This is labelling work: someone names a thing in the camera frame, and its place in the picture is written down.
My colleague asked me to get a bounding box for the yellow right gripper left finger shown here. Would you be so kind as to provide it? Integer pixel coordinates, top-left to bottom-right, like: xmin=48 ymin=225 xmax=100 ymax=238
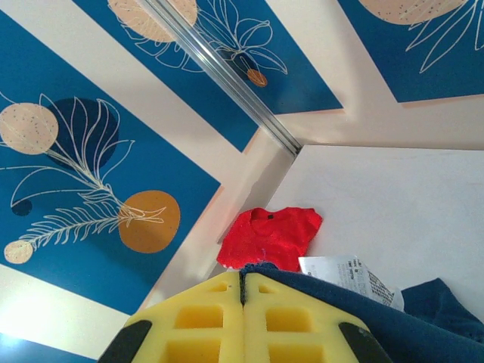
xmin=97 ymin=271 xmax=243 ymax=363

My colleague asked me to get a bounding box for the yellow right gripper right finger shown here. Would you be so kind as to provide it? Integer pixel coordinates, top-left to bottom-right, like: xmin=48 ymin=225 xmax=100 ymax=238
xmin=241 ymin=272 xmax=394 ymax=363

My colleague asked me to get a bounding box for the navy blue t-shirt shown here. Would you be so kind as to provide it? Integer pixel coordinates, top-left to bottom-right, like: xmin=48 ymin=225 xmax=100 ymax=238
xmin=240 ymin=253 xmax=484 ymax=363

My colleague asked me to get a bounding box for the red folded t-shirt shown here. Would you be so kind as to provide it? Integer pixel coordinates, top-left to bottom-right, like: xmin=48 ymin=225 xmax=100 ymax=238
xmin=216 ymin=206 xmax=324 ymax=272

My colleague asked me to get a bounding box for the aluminium frame post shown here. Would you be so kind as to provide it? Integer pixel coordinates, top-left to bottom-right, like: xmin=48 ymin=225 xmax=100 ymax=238
xmin=138 ymin=0 xmax=302 ymax=155

